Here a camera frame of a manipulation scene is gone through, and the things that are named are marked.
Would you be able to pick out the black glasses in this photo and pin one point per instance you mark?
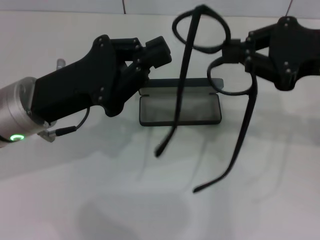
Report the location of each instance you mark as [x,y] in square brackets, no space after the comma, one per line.
[187,57]

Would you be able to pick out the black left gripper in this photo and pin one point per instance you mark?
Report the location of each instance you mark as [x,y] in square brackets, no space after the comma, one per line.
[75,85]

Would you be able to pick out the black glasses case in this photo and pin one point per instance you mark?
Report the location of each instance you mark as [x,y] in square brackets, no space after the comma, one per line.
[200,110]

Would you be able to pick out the left gripper silver plug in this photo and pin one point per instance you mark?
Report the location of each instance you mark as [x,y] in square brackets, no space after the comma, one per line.
[60,63]

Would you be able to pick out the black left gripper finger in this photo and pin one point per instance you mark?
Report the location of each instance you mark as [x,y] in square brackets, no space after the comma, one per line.
[157,46]
[161,60]

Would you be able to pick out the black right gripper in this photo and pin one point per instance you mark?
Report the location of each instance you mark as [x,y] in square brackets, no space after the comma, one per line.
[295,47]

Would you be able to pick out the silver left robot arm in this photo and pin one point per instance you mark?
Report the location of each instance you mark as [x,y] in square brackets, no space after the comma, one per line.
[15,105]

